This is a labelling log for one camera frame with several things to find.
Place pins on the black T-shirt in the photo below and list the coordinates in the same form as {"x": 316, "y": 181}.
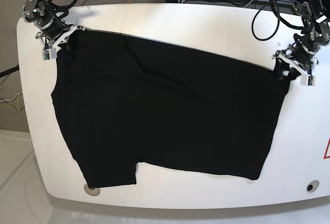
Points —
{"x": 120, "y": 101}

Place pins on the round table grommet left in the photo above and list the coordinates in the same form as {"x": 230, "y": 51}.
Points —
{"x": 91, "y": 191}

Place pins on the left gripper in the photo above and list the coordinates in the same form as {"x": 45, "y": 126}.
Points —
{"x": 297, "y": 59}

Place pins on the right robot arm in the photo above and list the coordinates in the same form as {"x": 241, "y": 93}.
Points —
{"x": 49, "y": 19}

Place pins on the round table grommet right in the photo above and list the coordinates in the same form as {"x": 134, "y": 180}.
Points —
{"x": 312, "y": 186}

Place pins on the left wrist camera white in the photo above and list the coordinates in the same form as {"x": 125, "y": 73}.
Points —
{"x": 308, "y": 80}

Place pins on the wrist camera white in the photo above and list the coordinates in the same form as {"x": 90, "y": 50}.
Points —
{"x": 308, "y": 80}
{"x": 49, "y": 54}

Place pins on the red triangle warning sticker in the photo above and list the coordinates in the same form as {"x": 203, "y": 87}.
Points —
{"x": 327, "y": 151}

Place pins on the round table grommet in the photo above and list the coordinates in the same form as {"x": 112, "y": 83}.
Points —
{"x": 312, "y": 186}
{"x": 91, "y": 191}

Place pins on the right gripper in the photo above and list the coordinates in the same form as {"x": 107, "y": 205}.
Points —
{"x": 54, "y": 33}

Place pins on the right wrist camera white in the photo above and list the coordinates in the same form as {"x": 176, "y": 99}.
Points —
{"x": 49, "y": 54}

